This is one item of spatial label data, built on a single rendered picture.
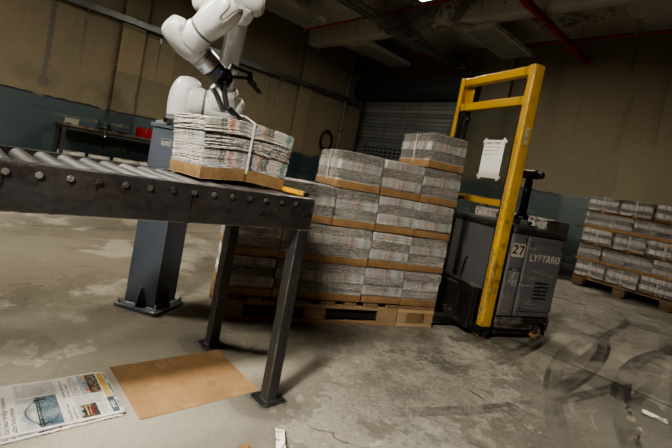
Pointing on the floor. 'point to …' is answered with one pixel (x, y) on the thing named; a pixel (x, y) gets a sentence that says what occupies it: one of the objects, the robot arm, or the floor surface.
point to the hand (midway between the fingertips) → (249, 104)
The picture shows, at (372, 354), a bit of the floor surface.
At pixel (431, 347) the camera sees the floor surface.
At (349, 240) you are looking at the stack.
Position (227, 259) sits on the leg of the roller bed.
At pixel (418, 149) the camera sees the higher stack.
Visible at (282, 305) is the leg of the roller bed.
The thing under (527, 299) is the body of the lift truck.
